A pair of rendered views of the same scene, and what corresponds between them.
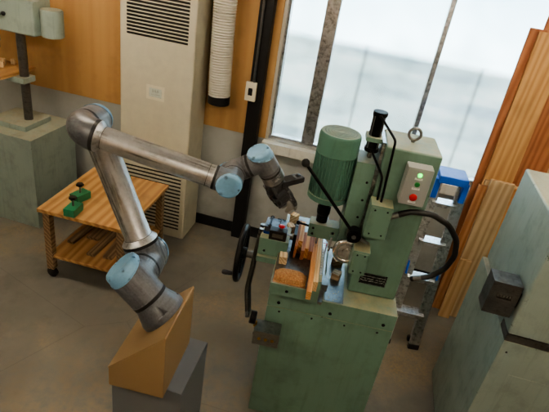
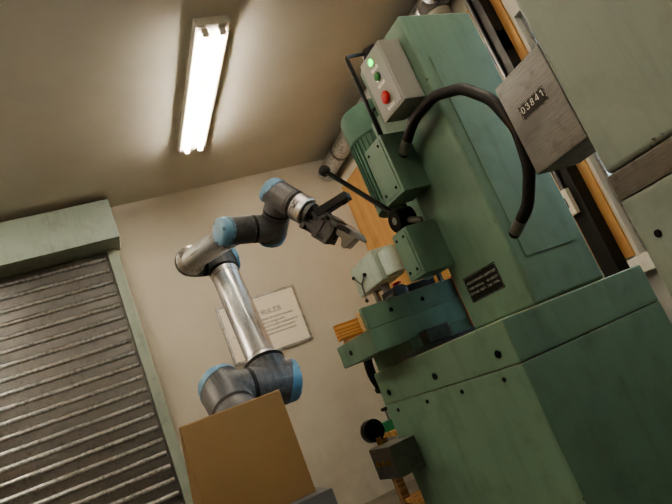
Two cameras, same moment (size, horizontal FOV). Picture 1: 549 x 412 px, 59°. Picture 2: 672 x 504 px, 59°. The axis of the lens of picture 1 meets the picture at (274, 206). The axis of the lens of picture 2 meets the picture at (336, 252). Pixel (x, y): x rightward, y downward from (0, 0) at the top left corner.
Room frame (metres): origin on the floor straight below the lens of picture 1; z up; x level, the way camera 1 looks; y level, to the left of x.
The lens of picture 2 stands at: (0.85, -1.46, 0.78)
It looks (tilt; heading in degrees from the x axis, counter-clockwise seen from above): 13 degrees up; 57
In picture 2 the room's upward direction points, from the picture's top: 22 degrees counter-clockwise
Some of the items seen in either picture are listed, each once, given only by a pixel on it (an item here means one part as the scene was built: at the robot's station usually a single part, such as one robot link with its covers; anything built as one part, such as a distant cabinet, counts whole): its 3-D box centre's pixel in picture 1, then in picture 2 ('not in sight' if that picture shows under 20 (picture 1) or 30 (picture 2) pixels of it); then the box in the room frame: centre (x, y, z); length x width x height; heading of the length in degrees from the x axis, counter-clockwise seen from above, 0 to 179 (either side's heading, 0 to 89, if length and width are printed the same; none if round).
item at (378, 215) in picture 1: (377, 218); (395, 168); (1.76, -0.43, 1.23); 0.09 x 0.08 x 0.15; 86
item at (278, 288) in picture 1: (291, 251); (436, 321); (1.94, -0.11, 0.87); 0.61 x 0.30 x 0.06; 176
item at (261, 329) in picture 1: (266, 333); (395, 458); (1.68, -0.06, 0.58); 0.12 x 0.08 x 0.08; 86
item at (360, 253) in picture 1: (359, 257); (422, 250); (1.76, -0.40, 1.02); 0.09 x 0.07 x 0.12; 176
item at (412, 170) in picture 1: (415, 184); (391, 81); (1.77, -0.53, 1.40); 0.10 x 0.06 x 0.16; 86
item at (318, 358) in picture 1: (317, 341); (574, 500); (1.92, -0.34, 0.36); 0.58 x 0.45 x 0.71; 86
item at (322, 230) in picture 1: (323, 230); not in sight; (1.93, -0.24, 1.03); 0.14 x 0.07 x 0.09; 86
